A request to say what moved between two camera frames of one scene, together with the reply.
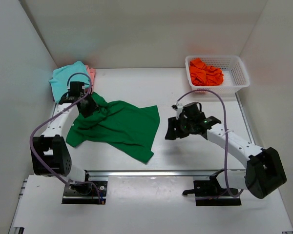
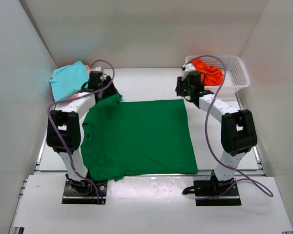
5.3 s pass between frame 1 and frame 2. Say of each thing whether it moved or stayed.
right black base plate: stayed
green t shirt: moved
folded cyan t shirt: stayed
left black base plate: stayed
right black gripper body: moved
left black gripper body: moved
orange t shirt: stayed
